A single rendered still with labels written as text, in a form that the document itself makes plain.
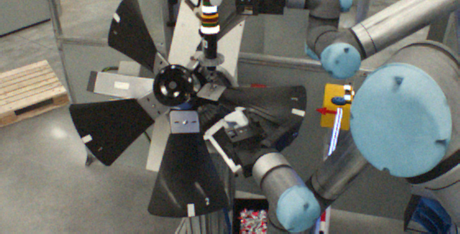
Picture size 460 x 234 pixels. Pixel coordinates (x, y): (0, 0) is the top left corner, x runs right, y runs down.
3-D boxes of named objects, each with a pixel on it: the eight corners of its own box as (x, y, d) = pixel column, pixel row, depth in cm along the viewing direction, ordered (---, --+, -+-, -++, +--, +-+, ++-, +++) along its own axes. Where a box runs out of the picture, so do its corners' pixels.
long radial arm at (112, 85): (181, 88, 118) (169, 80, 107) (177, 108, 117) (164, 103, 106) (114, 78, 125) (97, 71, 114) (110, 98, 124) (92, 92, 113)
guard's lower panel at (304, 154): (90, 153, 243) (60, 41, 195) (458, 224, 181) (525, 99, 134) (88, 155, 240) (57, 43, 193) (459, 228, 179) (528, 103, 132)
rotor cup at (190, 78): (162, 113, 102) (142, 107, 89) (172, 68, 104) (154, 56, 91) (206, 121, 98) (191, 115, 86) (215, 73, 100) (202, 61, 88)
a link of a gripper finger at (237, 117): (217, 104, 82) (230, 126, 75) (239, 98, 84) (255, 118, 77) (218, 114, 84) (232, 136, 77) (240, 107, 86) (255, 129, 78)
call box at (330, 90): (322, 106, 127) (325, 82, 122) (347, 110, 125) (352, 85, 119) (319, 130, 114) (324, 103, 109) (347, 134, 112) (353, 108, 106)
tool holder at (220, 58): (193, 55, 91) (191, 20, 86) (218, 52, 93) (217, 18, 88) (201, 68, 84) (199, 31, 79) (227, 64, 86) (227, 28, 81)
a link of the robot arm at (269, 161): (293, 158, 64) (293, 187, 68) (282, 144, 67) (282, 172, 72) (258, 172, 62) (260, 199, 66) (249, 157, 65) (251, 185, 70)
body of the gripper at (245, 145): (223, 126, 74) (243, 159, 65) (258, 115, 77) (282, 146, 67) (227, 151, 79) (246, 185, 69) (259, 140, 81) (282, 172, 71)
